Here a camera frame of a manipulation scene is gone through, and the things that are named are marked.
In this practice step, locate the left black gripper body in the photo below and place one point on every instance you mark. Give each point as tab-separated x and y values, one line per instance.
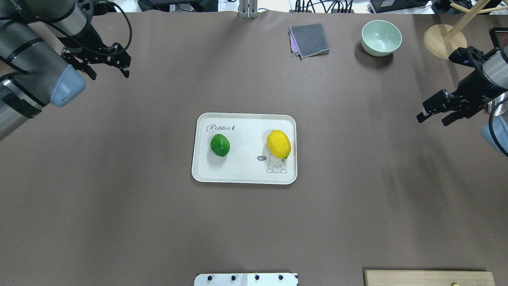
89	40

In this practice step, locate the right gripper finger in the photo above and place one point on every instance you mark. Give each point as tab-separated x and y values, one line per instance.
452	117
423	115

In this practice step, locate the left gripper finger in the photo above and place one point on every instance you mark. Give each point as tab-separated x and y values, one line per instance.
125	71
90	72

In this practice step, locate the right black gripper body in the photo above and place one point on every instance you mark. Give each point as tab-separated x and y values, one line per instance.
472	88

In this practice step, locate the green lime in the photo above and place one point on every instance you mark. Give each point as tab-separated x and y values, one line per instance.
220	145

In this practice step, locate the yellow lemon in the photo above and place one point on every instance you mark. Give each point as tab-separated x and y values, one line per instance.
278	144

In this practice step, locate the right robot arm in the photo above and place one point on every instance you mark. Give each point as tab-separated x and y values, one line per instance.
496	69

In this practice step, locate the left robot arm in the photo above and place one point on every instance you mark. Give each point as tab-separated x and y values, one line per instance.
48	44

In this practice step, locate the cream rabbit tray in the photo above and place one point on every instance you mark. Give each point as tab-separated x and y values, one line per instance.
249	160

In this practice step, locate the wooden mug tree stand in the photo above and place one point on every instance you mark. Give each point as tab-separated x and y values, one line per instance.
443	39

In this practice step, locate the mint green bowl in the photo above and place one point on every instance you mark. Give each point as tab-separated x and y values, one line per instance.
380	38

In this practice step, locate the grey folded cloth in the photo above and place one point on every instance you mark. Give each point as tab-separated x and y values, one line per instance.
308	40

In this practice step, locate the wooden cutting board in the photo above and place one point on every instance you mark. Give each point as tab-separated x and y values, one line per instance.
427	278

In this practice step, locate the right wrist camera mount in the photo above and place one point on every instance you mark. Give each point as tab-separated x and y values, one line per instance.
471	57

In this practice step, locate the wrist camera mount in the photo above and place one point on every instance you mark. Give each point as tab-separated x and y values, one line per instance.
471	57
93	7

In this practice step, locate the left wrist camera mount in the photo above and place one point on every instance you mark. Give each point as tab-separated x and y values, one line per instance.
93	7

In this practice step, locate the black tray frame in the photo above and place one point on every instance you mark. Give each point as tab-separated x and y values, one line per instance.
499	37

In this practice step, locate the aluminium frame post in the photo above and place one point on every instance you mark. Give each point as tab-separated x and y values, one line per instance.
248	9

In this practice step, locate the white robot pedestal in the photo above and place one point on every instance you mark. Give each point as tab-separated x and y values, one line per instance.
247	279

